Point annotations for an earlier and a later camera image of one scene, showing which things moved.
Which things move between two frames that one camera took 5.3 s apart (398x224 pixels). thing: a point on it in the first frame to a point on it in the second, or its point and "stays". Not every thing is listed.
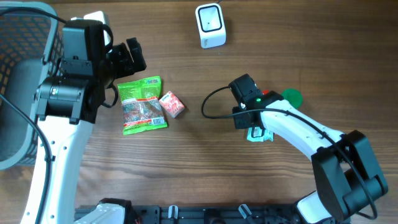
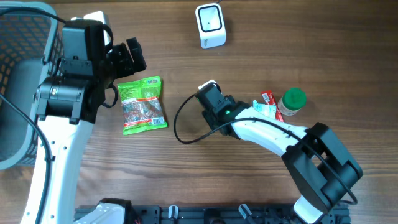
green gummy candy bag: (142, 106) stays
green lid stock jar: (293, 96) stays
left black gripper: (127, 67) stays
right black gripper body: (240, 121) to (210, 118)
